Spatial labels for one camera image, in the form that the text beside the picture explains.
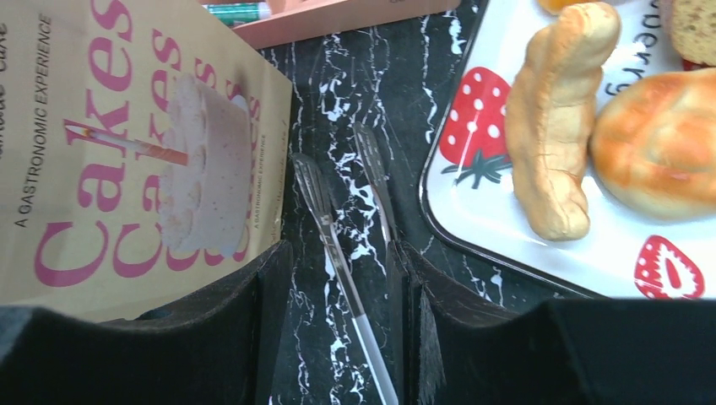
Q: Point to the brown seeded bread slice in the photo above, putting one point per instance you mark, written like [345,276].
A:
[692,30]

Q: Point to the orange plastic file organizer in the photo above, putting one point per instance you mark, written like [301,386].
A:
[291,21]

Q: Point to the green marker pen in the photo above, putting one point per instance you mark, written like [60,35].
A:
[232,14]

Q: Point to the paper cake bag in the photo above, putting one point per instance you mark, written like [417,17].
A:
[143,154]

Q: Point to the small round glazed bun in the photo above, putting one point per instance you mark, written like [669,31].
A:
[653,145]

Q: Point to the orange bread slice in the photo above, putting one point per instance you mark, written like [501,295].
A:
[554,7]

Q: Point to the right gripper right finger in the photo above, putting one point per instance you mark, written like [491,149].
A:
[453,347]

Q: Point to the metal tongs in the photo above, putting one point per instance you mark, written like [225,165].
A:
[315,193]

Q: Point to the strawberry print tray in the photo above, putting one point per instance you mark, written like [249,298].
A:
[467,191]

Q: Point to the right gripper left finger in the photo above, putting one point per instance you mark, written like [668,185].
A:
[217,345]

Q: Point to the pale twisted bread stick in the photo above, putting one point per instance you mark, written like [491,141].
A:
[550,114]

